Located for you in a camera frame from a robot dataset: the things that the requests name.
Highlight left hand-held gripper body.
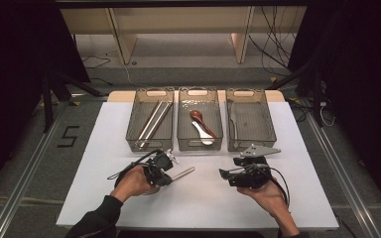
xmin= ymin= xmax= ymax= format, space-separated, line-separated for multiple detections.
xmin=145 ymin=148 xmax=180 ymax=180

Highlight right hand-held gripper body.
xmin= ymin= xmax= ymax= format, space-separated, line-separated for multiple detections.
xmin=227 ymin=144 xmax=282 ymax=190

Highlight steel fork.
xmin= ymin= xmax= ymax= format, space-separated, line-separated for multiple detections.
xmin=170 ymin=166 xmax=196 ymax=182

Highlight transparent grey plastic bin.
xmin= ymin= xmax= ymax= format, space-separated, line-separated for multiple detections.
xmin=125 ymin=87 xmax=176 ymax=153
xmin=225 ymin=87 xmax=278 ymax=154
xmin=177 ymin=86 xmax=224 ymax=152

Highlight white ceramic spoon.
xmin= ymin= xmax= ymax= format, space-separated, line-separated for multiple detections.
xmin=191 ymin=120 xmax=215 ymax=147

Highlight brown wooden spoon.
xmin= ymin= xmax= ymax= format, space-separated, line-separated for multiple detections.
xmin=189 ymin=109 xmax=217 ymax=139

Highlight person's right hand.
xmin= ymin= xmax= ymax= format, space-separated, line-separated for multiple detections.
xmin=245 ymin=179 xmax=291 ymax=220

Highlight person's left hand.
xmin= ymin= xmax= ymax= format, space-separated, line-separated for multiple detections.
xmin=109 ymin=164 xmax=161 ymax=203

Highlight black metal stand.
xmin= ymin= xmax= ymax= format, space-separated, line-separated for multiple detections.
xmin=40 ymin=70 xmax=104 ymax=134
xmin=267 ymin=60 xmax=325 ymax=129

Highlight black curtain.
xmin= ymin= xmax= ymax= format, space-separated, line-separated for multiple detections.
xmin=0 ymin=0 xmax=91 ymax=201
xmin=288 ymin=0 xmax=381 ymax=221

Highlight beige wooden desk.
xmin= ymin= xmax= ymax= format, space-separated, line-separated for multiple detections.
xmin=59 ymin=6 xmax=308 ymax=65

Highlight black overhead bar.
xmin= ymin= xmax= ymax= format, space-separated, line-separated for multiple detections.
xmin=53 ymin=0 xmax=312 ymax=10

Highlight left hand-held gripper black cable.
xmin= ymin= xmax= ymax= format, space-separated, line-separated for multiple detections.
xmin=106 ymin=148 xmax=164 ymax=181

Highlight hand-held gripper black cable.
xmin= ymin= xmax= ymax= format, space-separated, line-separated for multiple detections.
xmin=106 ymin=148 xmax=164 ymax=181
xmin=261 ymin=165 xmax=292 ymax=210

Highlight right hand-held gripper black cable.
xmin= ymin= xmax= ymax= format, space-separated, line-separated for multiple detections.
xmin=261 ymin=165 xmax=292 ymax=210

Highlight aluminium floor rail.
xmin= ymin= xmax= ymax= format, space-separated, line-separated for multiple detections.
xmin=301 ymin=98 xmax=381 ymax=238
xmin=0 ymin=101 xmax=71 ymax=238

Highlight white cable with plug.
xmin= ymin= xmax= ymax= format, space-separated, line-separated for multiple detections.
xmin=318 ymin=100 xmax=337 ymax=128

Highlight white floor cable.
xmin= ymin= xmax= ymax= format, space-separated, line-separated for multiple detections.
xmin=121 ymin=61 xmax=142 ymax=87

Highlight hanging black cables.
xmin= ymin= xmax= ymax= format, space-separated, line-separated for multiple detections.
xmin=247 ymin=6 xmax=300 ymax=77

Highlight black floor cable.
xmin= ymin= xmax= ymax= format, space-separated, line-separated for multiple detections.
xmin=79 ymin=55 xmax=112 ymax=70

